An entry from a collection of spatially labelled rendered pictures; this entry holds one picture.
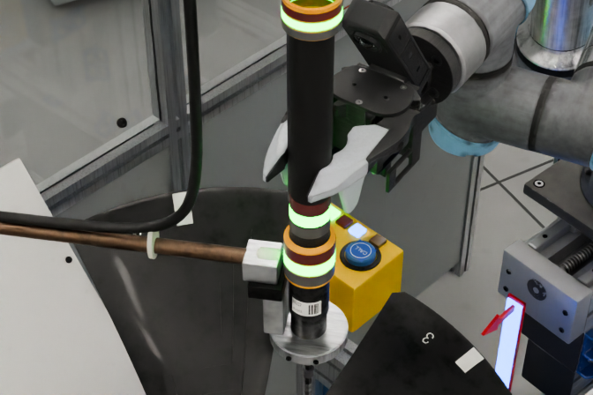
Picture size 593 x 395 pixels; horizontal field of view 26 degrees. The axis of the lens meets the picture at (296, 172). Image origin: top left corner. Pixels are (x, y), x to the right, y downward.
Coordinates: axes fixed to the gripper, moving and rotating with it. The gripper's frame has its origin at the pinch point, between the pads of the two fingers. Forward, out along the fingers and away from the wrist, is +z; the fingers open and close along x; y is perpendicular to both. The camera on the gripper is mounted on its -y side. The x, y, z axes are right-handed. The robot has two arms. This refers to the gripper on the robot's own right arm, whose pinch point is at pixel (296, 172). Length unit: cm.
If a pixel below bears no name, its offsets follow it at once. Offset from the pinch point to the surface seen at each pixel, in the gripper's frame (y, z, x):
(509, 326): 48, -35, -6
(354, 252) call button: 55, -41, 19
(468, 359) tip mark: 44, -25, -6
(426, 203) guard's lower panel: 128, -123, 50
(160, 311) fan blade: 28.0, -0.9, 16.8
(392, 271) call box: 58, -43, 14
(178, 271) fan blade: 25.0, -4.1, 16.8
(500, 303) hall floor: 164, -136, 34
